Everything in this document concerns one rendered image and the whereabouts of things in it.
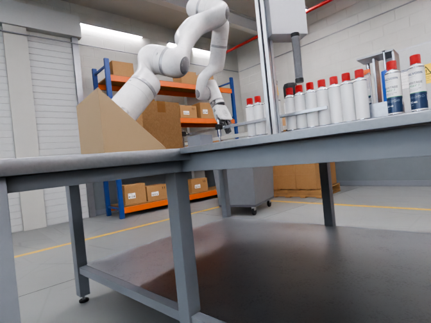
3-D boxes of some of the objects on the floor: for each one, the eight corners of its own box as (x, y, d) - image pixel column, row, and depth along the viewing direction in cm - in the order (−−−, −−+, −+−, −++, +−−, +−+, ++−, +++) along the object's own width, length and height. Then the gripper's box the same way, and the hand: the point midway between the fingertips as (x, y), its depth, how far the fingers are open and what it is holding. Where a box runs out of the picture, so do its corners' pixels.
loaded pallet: (340, 190, 516) (333, 112, 515) (321, 198, 456) (313, 109, 454) (281, 190, 598) (274, 123, 597) (258, 197, 538) (251, 122, 537)
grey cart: (240, 205, 467) (235, 146, 466) (278, 205, 435) (272, 141, 434) (213, 217, 390) (206, 147, 389) (256, 218, 358) (249, 141, 358)
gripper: (222, 109, 178) (232, 135, 174) (204, 107, 167) (215, 136, 163) (230, 102, 173) (241, 129, 169) (213, 100, 162) (224, 129, 158)
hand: (228, 129), depth 166 cm, fingers closed
